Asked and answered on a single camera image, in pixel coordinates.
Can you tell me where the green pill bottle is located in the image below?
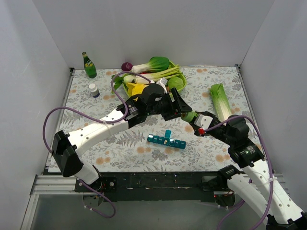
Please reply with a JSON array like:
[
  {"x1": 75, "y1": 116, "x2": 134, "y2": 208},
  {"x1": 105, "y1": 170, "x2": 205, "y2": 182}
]
[{"x1": 181, "y1": 111, "x2": 198, "y2": 123}]

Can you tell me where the teal weekly pill organizer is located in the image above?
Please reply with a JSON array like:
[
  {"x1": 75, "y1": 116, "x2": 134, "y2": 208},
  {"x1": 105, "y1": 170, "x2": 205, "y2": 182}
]
[{"x1": 147, "y1": 130, "x2": 187, "y2": 150}]

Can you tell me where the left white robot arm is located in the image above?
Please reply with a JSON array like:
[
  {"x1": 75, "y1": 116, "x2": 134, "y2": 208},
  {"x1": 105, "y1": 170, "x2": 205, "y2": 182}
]
[{"x1": 51, "y1": 83, "x2": 192, "y2": 192}]

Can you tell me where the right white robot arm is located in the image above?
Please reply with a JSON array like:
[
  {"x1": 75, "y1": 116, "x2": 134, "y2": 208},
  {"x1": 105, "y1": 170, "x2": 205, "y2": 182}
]
[{"x1": 181, "y1": 111, "x2": 307, "y2": 230}]

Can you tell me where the napa cabbage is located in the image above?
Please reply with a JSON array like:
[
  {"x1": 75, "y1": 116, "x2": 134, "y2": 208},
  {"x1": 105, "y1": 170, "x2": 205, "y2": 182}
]
[{"x1": 210, "y1": 84, "x2": 232, "y2": 122}]

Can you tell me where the round green cabbage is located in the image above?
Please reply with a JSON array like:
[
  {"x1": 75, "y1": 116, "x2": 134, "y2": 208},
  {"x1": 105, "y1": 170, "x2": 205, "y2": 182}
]
[{"x1": 167, "y1": 77, "x2": 184, "y2": 91}]

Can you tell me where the yellow cabbage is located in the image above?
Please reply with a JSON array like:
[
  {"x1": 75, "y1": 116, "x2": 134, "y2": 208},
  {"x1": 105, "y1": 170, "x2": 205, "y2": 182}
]
[{"x1": 125, "y1": 83, "x2": 148, "y2": 97}]

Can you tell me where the celery stalk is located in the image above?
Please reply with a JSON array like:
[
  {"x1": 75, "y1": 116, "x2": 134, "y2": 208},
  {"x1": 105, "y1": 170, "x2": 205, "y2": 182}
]
[{"x1": 111, "y1": 65, "x2": 180, "y2": 93}]

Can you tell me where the floral table mat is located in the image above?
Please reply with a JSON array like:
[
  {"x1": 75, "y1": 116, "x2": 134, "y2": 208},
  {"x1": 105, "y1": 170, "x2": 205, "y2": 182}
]
[{"x1": 60, "y1": 66, "x2": 251, "y2": 172}]

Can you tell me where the green plastic basket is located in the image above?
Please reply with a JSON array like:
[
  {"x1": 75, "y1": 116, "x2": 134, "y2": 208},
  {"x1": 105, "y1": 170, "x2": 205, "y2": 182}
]
[{"x1": 121, "y1": 61, "x2": 187, "y2": 97}]

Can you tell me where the bok choy top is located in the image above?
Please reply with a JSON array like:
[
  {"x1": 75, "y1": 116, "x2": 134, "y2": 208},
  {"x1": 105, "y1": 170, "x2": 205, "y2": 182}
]
[{"x1": 131, "y1": 57, "x2": 169, "y2": 73}]

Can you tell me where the purple onion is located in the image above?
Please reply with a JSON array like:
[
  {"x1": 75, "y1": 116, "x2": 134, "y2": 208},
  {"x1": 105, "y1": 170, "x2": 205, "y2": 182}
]
[{"x1": 121, "y1": 62, "x2": 133, "y2": 71}]

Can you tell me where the white pill bottle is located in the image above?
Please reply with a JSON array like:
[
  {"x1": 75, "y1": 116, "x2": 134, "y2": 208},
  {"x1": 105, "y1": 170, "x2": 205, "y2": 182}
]
[{"x1": 88, "y1": 83, "x2": 100, "y2": 98}]

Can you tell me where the green glass bottle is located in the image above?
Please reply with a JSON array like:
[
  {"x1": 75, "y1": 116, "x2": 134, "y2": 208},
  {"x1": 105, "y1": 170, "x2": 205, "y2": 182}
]
[{"x1": 82, "y1": 52, "x2": 97, "y2": 79}]

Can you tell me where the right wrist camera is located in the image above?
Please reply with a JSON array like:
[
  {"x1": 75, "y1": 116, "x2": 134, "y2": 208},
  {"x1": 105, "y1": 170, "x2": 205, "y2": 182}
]
[{"x1": 195, "y1": 115, "x2": 213, "y2": 136}]

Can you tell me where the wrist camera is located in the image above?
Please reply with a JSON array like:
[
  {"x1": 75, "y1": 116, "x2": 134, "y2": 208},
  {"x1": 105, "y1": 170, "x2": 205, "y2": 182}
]
[
  {"x1": 195, "y1": 115, "x2": 213, "y2": 136},
  {"x1": 156, "y1": 78, "x2": 168, "y2": 93}
]

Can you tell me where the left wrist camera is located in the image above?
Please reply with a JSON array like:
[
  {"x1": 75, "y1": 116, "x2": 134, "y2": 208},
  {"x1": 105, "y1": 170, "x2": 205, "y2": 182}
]
[{"x1": 156, "y1": 78, "x2": 168, "y2": 93}]

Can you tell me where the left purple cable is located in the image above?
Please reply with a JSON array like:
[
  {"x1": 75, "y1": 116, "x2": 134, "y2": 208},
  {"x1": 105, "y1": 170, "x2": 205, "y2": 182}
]
[{"x1": 42, "y1": 71, "x2": 154, "y2": 218}]

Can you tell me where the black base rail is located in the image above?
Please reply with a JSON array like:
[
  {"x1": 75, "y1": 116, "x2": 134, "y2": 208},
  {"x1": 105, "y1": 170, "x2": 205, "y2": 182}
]
[{"x1": 31, "y1": 171, "x2": 288, "y2": 204}]

